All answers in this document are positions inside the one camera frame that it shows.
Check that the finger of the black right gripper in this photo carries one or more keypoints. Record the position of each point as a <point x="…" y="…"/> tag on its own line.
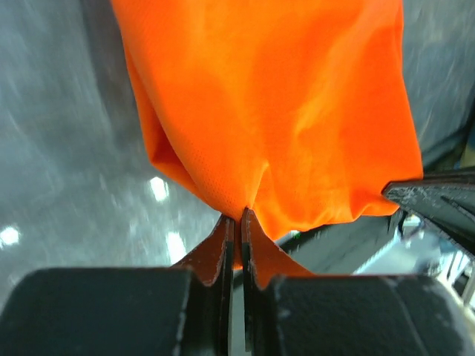
<point x="444" y="200"/>

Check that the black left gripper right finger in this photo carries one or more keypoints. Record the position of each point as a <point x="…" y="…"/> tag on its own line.
<point x="291" y="311"/>

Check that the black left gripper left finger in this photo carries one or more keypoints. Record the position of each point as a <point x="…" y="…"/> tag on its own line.
<point x="184" y="309"/>

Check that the orange t-shirt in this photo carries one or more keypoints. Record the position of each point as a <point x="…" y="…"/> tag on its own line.
<point x="283" y="115"/>

